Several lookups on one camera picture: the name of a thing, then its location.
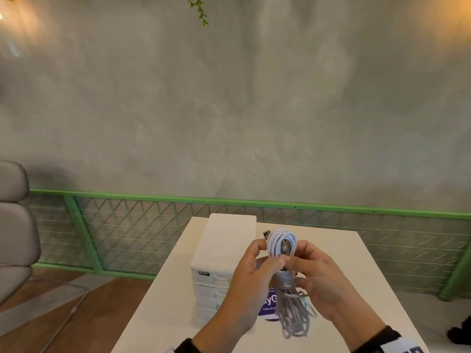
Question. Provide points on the person's right hand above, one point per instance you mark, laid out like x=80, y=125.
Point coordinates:
x=325, y=283

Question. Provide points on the person's left hand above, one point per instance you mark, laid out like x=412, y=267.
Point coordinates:
x=246, y=286

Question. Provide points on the person's right fingers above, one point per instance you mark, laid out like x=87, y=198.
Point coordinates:
x=300, y=262

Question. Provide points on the person's left thumb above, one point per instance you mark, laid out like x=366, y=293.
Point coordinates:
x=274, y=266

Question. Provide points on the person's right forearm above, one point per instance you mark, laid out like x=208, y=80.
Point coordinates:
x=357, y=323

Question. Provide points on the person's left forearm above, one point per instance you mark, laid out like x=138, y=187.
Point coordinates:
x=220, y=332

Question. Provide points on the white plastic drawer organizer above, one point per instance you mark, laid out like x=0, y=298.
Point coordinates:
x=224, y=238

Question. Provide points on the black sleeve cuff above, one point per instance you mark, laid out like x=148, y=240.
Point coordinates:
x=186, y=347
x=382, y=338

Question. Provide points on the black object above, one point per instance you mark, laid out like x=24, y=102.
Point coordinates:
x=460, y=332

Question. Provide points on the grey padded chair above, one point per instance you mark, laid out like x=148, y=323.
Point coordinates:
x=16, y=231

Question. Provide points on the hanging green plant sprig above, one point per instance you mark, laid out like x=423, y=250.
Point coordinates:
x=200, y=10

